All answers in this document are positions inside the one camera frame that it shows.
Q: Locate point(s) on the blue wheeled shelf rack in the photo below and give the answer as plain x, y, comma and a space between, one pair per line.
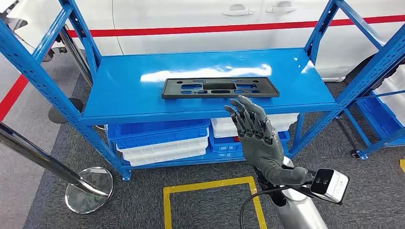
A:
379, 120

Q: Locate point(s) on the blue plastic bin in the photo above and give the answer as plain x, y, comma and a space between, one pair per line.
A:
158, 134
224, 145

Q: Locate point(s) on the yellow floor tape square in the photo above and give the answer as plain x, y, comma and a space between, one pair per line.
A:
166, 205
402, 165

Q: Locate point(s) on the white car with red stripe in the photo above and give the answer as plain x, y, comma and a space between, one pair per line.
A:
189, 15

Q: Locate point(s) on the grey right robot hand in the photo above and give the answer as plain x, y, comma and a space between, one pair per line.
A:
259, 148

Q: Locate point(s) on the blue metal shelf rack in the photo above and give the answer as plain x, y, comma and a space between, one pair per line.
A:
142, 94

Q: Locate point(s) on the black plastic frame part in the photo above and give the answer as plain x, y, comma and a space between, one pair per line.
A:
177, 91

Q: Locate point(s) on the chrome stanchion post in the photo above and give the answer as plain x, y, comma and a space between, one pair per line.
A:
31, 151

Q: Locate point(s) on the red item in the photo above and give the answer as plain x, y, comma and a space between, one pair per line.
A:
236, 138

